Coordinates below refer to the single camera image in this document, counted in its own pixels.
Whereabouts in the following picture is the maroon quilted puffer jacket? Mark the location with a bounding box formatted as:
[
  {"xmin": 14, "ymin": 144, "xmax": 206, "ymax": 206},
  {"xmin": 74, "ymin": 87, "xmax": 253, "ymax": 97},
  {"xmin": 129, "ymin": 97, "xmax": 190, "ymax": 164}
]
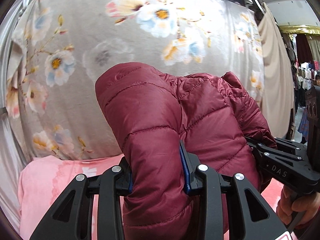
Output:
[{"xmin": 95, "ymin": 62, "xmax": 276, "ymax": 239}]

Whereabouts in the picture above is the person's right hand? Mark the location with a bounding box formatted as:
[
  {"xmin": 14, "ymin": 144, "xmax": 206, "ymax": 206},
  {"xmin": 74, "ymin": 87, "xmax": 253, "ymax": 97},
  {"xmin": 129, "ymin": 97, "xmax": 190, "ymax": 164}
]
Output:
[{"xmin": 276, "ymin": 186, "xmax": 319, "ymax": 226}]

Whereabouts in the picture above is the pink fleece blanket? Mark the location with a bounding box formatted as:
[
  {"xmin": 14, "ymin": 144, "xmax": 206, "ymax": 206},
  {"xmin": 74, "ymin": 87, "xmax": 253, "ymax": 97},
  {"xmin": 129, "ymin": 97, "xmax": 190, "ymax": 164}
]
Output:
[{"xmin": 17, "ymin": 154, "xmax": 298, "ymax": 240}]

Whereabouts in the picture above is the beige hanging curtain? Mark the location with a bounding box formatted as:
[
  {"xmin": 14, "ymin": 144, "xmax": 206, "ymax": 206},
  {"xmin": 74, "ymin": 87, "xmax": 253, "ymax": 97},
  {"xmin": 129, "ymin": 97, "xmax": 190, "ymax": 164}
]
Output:
[{"xmin": 258, "ymin": 3, "xmax": 294, "ymax": 138}]

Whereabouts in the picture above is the silver satin curtain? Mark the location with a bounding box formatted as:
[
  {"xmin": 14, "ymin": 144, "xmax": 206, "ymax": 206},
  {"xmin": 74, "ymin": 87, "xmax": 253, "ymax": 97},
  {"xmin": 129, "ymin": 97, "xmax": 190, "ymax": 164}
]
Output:
[{"xmin": 1, "ymin": 0, "xmax": 30, "ymax": 235}]

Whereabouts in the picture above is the grey floral bedding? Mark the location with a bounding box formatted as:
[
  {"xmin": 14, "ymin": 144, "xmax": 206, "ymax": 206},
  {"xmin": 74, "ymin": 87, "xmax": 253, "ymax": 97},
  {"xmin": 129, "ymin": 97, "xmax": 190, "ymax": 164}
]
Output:
[{"xmin": 8, "ymin": 0, "xmax": 264, "ymax": 161}]

